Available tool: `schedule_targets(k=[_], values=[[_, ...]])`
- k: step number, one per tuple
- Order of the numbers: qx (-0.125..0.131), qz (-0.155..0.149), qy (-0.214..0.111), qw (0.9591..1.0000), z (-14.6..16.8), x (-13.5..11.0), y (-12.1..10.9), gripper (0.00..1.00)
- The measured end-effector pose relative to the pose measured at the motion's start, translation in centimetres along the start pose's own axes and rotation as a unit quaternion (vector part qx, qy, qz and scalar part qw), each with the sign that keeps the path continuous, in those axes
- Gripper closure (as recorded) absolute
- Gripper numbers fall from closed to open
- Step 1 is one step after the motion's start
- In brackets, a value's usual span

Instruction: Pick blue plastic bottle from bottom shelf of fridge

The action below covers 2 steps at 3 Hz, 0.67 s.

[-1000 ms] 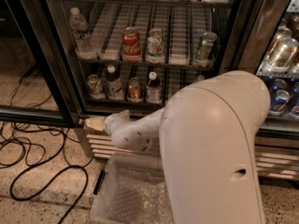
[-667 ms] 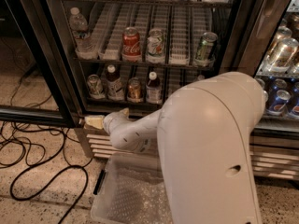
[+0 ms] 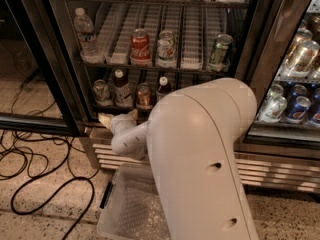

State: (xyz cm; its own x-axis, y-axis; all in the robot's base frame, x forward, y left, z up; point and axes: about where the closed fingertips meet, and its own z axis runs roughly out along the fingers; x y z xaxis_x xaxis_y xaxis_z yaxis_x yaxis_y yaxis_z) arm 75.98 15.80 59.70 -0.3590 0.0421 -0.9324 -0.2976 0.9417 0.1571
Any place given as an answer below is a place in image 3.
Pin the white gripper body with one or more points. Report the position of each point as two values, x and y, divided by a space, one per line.
120 121

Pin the brown drink bottle white cap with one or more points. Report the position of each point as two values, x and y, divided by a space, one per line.
123 97

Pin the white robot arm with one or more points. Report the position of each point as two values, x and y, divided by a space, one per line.
189 139

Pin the clear water bottle middle shelf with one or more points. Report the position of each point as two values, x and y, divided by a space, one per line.
84 27

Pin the open glass fridge door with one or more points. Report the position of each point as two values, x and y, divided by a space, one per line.
38 93

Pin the white green can right fridge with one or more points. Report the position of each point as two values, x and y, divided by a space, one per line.
273 109

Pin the silver can right fridge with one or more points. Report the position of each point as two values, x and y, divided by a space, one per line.
298 65

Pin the closed glass fridge door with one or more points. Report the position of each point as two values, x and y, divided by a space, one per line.
273 26

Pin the red coca-cola can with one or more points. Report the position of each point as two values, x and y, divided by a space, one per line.
140 48

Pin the white green soda can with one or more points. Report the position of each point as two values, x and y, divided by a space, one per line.
166 49

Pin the clear plastic bin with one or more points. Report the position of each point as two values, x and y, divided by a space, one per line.
114 202

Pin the bubble wrap sheet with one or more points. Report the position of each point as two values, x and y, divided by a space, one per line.
142 217

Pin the blue pepsi can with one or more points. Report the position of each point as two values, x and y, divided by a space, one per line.
296 109

